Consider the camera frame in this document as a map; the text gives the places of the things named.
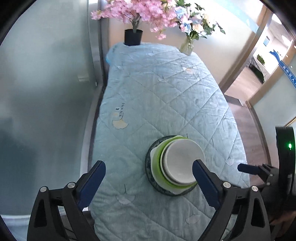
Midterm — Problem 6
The blue glass door strip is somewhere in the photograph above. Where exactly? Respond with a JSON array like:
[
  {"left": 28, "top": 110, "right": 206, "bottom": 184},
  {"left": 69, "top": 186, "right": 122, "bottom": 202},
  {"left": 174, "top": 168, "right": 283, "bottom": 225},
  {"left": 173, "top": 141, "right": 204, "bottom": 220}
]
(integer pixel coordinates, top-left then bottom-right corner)
[{"left": 277, "top": 59, "right": 296, "bottom": 88}]

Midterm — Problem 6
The pastel flower bouquet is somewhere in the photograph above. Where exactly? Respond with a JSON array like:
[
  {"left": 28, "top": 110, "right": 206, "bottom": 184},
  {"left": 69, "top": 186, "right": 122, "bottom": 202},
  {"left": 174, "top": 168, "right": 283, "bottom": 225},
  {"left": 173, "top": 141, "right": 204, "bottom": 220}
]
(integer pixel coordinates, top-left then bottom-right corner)
[{"left": 173, "top": 0, "right": 226, "bottom": 41}]

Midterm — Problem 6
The light blue quilted blanket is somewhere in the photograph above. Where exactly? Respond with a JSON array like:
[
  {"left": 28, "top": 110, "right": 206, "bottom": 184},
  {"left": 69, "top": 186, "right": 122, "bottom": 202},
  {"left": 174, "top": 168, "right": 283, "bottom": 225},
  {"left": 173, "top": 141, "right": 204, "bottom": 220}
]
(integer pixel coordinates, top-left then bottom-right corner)
[{"left": 88, "top": 42, "right": 251, "bottom": 241}]

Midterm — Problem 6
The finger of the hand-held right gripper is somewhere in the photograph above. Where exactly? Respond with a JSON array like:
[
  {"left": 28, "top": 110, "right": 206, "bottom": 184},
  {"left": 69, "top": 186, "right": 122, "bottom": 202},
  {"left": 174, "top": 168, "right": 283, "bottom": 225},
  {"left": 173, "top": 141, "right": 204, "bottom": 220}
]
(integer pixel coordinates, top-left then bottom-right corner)
[{"left": 237, "top": 163, "right": 277, "bottom": 187}]

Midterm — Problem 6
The white plate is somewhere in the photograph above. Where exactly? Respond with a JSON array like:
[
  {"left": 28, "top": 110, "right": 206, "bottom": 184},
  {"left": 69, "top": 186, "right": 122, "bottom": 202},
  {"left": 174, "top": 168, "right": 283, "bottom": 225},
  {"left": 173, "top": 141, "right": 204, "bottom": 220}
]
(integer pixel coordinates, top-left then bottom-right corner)
[{"left": 149, "top": 139, "right": 192, "bottom": 194}]

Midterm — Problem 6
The pink blossom tree black pot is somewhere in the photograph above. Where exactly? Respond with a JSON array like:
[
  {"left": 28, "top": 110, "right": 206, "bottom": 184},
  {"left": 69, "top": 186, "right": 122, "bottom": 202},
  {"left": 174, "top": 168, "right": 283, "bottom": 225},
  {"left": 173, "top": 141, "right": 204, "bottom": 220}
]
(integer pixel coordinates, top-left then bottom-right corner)
[{"left": 90, "top": 0, "right": 177, "bottom": 46}]

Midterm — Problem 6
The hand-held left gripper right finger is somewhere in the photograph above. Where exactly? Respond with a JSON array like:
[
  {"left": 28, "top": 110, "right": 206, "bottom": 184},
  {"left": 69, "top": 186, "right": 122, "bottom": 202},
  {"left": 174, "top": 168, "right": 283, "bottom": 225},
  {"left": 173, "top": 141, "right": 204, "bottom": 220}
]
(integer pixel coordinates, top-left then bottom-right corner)
[{"left": 192, "top": 159, "right": 271, "bottom": 241}]

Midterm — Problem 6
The person's right hand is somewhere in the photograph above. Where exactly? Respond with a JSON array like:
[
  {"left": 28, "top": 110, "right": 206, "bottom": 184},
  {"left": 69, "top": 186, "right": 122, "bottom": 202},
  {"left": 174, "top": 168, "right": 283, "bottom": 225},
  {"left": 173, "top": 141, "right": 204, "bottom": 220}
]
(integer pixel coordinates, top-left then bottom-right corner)
[{"left": 272, "top": 212, "right": 294, "bottom": 226}]

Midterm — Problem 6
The blue patterned plate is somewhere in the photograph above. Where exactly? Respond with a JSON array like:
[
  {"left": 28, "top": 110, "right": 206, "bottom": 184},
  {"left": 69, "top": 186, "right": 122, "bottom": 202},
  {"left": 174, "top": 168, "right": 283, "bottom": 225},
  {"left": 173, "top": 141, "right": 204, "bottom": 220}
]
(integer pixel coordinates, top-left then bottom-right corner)
[{"left": 144, "top": 135, "right": 200, "bottom": 197}]

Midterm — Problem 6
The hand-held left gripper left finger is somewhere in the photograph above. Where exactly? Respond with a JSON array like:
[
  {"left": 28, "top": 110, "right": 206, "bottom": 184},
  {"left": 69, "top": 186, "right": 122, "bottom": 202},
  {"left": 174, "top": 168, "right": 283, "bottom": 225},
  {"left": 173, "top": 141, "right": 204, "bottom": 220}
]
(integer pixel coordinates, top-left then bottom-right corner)
[{"left": 27, "top": 160, "right": 106, "bottom": 241}]

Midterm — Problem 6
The glass vase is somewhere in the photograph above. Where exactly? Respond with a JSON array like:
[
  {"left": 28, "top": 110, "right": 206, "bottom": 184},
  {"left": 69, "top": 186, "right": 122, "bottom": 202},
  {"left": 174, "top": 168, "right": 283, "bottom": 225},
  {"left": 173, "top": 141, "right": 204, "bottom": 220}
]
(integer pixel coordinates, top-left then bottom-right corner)
[{"left": 179, "top": 37, "right": 194, "bottom": 56}]

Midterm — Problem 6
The green bowl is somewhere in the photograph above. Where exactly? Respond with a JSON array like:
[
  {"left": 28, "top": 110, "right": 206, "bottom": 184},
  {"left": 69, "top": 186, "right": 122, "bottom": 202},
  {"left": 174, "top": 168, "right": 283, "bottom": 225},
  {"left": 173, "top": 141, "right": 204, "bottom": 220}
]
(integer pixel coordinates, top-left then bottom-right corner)
[{"left": 157, "top": 135, "right": 199, "bottom": 189}]

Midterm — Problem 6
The cloth covered table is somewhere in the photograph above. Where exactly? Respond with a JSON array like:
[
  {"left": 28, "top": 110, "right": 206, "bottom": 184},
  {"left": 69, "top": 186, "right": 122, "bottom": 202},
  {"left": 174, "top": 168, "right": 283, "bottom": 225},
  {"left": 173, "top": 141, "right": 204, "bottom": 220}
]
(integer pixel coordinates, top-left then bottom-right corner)
[{"left": 252, "top": 57, "right": 266, "bottom": 79}]

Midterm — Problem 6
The white bowl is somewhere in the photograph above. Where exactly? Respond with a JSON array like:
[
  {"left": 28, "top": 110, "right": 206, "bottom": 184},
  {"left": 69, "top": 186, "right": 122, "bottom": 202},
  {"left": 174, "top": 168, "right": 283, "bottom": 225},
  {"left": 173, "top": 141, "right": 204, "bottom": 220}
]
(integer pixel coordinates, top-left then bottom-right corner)
[
  {"left": 166, "top": 141, "right": 206, "bottom": 184},
  {"left": 161, "top": 140, "right": 199, "bottom": 184}
]

